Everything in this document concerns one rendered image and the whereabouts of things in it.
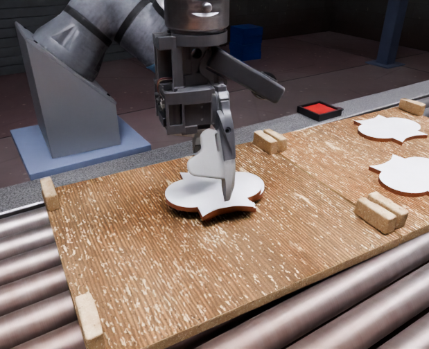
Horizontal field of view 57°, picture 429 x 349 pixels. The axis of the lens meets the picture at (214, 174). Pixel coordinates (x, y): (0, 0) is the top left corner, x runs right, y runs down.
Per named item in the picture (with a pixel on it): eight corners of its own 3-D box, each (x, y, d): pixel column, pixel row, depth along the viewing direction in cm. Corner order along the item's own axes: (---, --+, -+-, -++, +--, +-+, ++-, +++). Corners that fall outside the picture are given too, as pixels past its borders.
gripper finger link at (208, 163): (191, 207, 50) (178, 136, 50) (235, 199, 51) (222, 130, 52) (196, 206, 47) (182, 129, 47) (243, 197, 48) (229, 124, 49)
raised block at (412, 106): (397, 109, 95) (400, 97, 94) (402, 107, 96) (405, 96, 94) (418, 116, 91) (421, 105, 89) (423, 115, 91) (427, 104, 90)
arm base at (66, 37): (22, 28, 86) (49, -9, 86) (76, 66, 98) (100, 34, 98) (46, 50, 77) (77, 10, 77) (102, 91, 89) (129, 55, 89)
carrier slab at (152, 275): (43, 198, 64) (41, 190, 63) (256, 146, 81) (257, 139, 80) (95, 380, 37) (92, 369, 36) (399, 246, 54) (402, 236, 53)
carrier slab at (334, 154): (257, 146, 81) (258, 139, 80) (396, 112, 98) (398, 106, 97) (400, 244, 54) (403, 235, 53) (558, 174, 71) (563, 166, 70)
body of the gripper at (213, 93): (156, 119, 55) (149, 27, 49) (215, 112, 57) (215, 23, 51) (168, 141, 48) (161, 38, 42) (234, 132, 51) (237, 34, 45)
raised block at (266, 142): (252, 143, 78) (253, 130, 77) (260, 141, 79) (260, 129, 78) (269, 156, 74) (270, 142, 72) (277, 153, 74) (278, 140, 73)
